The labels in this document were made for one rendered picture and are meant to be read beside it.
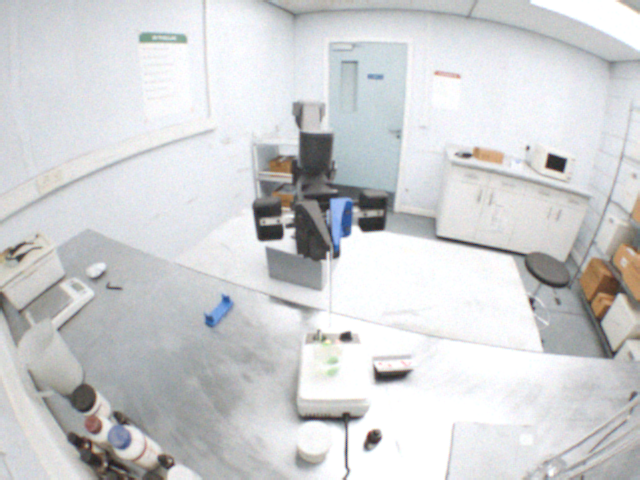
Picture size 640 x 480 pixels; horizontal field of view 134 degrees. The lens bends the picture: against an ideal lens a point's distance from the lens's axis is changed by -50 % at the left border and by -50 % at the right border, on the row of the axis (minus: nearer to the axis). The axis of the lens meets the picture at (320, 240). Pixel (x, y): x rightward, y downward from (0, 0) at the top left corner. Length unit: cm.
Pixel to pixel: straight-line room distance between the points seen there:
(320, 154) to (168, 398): 57
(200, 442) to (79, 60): 168
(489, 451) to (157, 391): 69
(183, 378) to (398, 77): 313
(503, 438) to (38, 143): 192
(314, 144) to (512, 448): 67
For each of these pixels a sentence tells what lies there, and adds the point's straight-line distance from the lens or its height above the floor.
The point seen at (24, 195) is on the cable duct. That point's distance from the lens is 152.
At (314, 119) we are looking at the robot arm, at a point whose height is 136.
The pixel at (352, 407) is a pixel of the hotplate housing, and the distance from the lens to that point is 50.
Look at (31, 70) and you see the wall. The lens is 163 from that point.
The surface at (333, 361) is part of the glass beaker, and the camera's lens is 45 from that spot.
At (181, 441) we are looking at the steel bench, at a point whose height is 90.
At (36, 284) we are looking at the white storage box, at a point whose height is 95.
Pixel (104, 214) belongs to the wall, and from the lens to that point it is 173.
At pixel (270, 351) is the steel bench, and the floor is 90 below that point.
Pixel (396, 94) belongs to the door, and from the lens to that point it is 320.
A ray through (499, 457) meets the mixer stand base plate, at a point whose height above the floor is 91.
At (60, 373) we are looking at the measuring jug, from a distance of 75.
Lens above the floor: 142
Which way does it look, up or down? 31 degrees down
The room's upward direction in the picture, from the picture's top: straight up
